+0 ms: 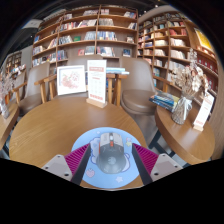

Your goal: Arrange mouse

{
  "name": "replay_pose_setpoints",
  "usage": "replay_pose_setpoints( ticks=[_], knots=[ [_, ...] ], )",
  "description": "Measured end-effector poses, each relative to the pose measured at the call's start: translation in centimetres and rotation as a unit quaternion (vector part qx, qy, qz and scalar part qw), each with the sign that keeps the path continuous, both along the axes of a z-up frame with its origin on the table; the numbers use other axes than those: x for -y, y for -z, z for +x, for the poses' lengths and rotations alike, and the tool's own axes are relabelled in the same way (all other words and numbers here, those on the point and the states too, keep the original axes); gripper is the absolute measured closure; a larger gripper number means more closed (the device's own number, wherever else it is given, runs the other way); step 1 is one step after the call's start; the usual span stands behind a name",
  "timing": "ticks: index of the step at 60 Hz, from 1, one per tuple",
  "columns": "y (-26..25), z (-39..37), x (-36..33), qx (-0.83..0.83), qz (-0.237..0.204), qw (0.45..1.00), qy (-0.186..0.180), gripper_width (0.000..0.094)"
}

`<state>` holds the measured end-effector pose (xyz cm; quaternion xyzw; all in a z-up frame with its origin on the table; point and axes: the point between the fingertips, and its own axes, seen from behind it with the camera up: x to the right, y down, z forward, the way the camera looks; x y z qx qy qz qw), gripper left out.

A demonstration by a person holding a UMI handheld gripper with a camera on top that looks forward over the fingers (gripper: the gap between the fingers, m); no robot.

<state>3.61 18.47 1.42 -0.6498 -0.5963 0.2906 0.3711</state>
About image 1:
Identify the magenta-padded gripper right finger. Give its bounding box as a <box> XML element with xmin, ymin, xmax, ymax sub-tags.
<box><xmin>131</xmin><ymin>143</ymin><xmax>184</xmax><ymax>186</ymax></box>

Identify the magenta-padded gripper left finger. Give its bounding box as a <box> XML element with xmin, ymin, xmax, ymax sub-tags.
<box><xmin>41</xmin><ymin>143</ymin><xmax>92</xmax><ymax>186</ymax></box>

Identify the grey computer mouse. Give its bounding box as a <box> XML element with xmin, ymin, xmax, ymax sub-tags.
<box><xmin>95</xmin><ymin>131</ymin><xmax>128</xmax><ymax>175</ymax></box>

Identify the round light blue mouse pad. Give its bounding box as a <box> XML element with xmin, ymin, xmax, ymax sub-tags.
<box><xmin>70</xmin><ymin>127</ymin><xmax>143</xmax><ymax>190</ymax></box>

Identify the round wooden side table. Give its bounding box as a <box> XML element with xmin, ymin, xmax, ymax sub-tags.
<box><xmin>154</xmin><ymin>99</ymin><xmax>216</xmax><ymax>166</ymax></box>
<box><xmin>0</xmin><ymin>101</ymin><xmax>20</xmax><ymax>151</ymax></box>

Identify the glass vase with pale flowers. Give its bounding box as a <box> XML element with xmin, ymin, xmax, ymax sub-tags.
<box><xmin>171</xmin><ymin>48</ymin><xmax>210</xmax><ymax>126</ymax></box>

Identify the stack of books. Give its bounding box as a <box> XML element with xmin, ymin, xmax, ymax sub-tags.
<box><xmin>148</xmin><ymin>90</ymin><xmax>181</xmax><ymax>113</ymax></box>

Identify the small white table sign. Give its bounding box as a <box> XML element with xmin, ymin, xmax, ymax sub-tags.
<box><xmin>193</xmin><ymin>91</ymin><xmax>215</xmax><ymax>132</ymax></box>

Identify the white framed flower picture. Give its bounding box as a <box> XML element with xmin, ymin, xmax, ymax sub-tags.
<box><xmin>56</xmin><ymin>64</ymin><xmax>87</xmax><ymax>97</ymax></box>

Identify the white red sign stand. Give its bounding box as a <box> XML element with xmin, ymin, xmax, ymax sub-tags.
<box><xmin>85</xmin><ymin>59</ymin><xmax>108</xmax><ymax>109</ymax></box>

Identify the light blue book stack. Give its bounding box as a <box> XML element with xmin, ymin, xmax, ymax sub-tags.
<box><xmin>105</xmin><ymin>67</ymin><xmax>130</xmax><ymax>75</ymax></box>

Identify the small distant wooden bookshelf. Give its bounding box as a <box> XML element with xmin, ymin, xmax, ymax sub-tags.
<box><xmin>4</xmin><ymin>51</ymin><xmax>23</xmax><ymax>74</ymax></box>

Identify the curved wooden bookshelf with books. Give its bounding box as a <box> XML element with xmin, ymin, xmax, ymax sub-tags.
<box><xmin>137</xmin><ymin>11</ymin><xmax>224</xmax><ymax>101</ymax></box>

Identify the white hanging ceiling sign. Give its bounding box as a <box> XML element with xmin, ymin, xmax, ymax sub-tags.
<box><xmin>22</xmin><ymin>18</ymin><xmax>44</xmax><ymax>29</ymax></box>

